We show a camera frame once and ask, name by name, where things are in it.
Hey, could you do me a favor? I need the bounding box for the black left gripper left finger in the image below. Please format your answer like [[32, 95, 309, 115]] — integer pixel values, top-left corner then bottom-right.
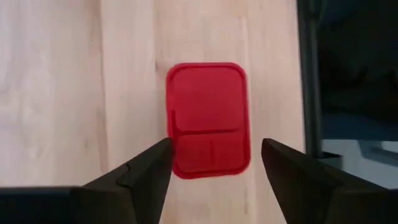
[[80, 138, 174, 224]]

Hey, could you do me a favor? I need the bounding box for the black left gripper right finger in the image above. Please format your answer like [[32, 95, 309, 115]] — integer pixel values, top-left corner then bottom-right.
[[261, 138, 343, 224]]

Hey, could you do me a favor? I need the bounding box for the red lid container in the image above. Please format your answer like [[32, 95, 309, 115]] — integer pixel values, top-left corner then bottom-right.
[[165, 62, 252, 180]]

